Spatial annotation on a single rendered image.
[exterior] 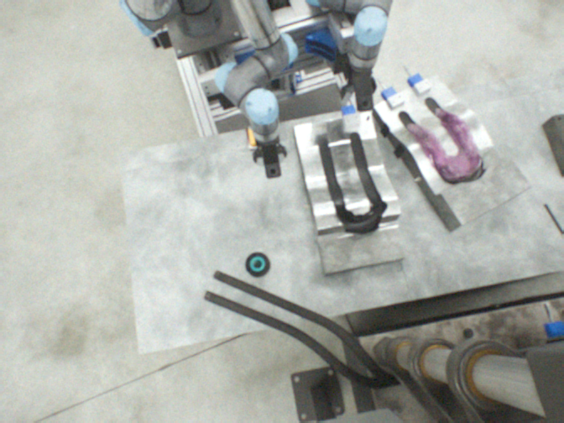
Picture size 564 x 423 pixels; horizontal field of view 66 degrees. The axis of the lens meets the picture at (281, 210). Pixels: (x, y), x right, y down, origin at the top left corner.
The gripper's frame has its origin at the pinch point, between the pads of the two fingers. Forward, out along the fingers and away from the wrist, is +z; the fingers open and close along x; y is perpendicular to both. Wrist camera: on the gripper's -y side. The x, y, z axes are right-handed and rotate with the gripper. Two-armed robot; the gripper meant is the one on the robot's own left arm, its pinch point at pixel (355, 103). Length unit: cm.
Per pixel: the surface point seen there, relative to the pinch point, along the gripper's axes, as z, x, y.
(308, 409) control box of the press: 100, 33, -99
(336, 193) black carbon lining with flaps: 10.4, 10.4, -24.4
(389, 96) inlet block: 14.0, -15.4, 7.3
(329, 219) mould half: 7.5, 15.0, -33.0
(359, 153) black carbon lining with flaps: 12.9, -0.4, -11.5
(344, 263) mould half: 15, 13, -46
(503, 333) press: 22, -32, -76
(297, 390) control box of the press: 100, 37, -90
